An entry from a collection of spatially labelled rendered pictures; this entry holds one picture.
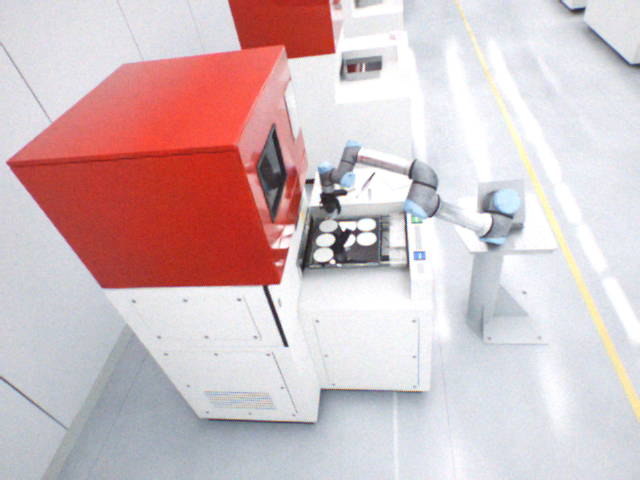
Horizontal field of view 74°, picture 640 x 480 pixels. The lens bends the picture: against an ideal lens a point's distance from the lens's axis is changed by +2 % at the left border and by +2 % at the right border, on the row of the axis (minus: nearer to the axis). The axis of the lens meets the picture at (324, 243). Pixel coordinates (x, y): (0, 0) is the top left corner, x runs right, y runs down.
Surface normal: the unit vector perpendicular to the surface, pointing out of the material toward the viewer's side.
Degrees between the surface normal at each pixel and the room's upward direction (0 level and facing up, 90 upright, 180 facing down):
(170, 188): 90
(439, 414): 0
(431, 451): 0
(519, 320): 0
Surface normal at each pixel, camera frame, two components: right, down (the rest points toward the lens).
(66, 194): -0.11, 0.69
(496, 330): -0.15, -0.73
